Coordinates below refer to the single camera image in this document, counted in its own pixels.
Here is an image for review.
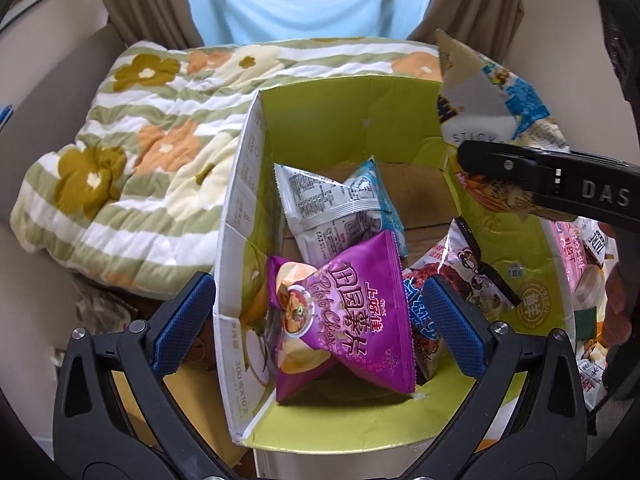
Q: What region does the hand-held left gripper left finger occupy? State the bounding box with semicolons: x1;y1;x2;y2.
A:
52;271;236;480

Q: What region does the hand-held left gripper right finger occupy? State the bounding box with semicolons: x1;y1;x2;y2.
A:
405;275;588;480

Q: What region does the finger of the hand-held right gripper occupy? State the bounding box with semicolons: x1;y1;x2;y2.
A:
459;140;563;197

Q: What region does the pink snack packet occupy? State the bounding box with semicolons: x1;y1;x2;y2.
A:
547;217;621;311

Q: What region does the blue and white snack packet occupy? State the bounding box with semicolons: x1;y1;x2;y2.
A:
434;29;571;225

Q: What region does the purple chips packet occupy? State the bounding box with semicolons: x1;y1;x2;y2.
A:
267;230;418;406

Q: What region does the green cardboard box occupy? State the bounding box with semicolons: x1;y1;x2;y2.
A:
212;72;581;456

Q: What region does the person's right hand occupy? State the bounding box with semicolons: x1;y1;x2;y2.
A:
605;260;635;348

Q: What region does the red cartoon snack packet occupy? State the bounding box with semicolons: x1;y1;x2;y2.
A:
402;217;521;386

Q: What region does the yellow bag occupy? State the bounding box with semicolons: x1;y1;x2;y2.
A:
112;360;246;466

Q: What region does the light blue snack packet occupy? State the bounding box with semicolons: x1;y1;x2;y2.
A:
345;159;408;261

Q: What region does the white printed snack packet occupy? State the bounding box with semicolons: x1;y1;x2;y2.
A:
574;337;613;413

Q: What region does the floral striped blanket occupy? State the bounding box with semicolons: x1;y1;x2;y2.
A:
10;37;443;281

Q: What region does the silver snack packet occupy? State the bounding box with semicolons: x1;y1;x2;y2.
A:
273;162;396;266

